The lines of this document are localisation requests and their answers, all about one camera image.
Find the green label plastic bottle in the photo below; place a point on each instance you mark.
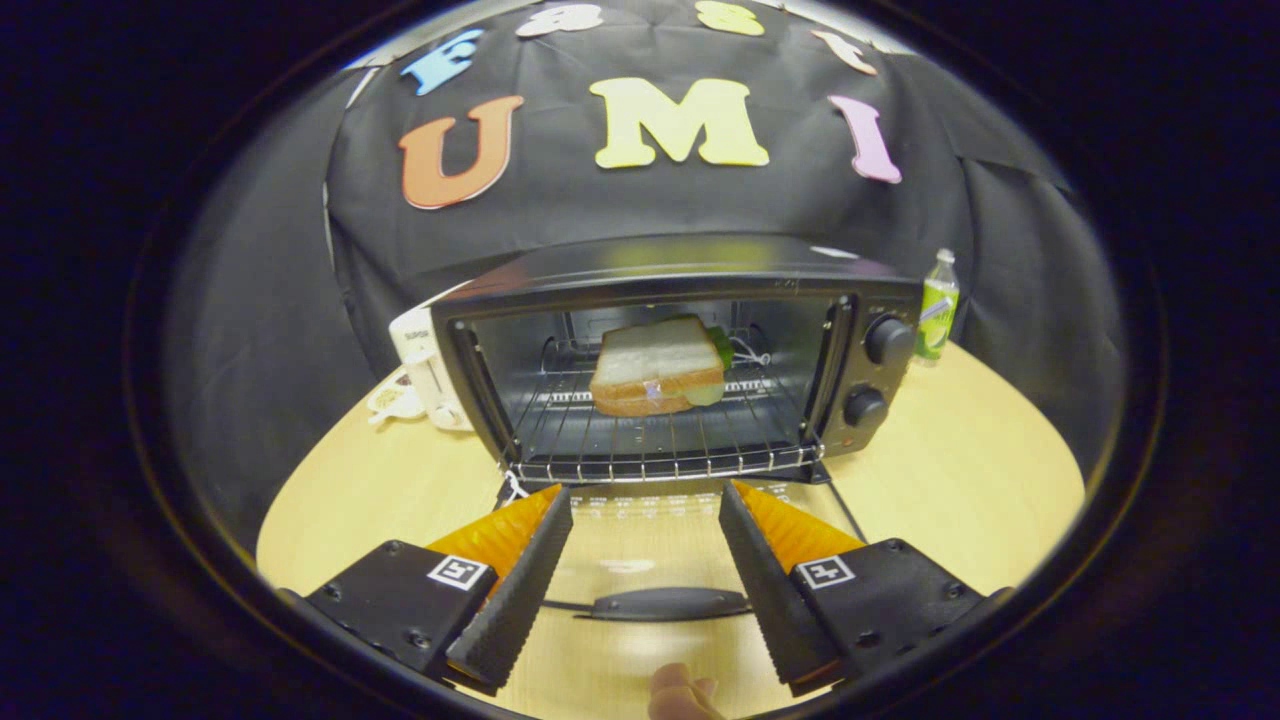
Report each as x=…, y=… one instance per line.
x=937, y=310

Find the white pop-up toaster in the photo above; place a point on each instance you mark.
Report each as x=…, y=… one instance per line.
x=420, y=350

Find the white snack plate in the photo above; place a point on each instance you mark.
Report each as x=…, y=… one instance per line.
x=395, y=403

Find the black toaster oven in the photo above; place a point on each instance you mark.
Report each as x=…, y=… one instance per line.
x=650, y=270

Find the white bread lettuce sandwich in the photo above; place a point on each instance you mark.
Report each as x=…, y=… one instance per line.
x=650, y=360

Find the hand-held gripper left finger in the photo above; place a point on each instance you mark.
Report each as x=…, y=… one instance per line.
x=520, y=590

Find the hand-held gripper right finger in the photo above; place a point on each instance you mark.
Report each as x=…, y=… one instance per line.
x=772, y=590

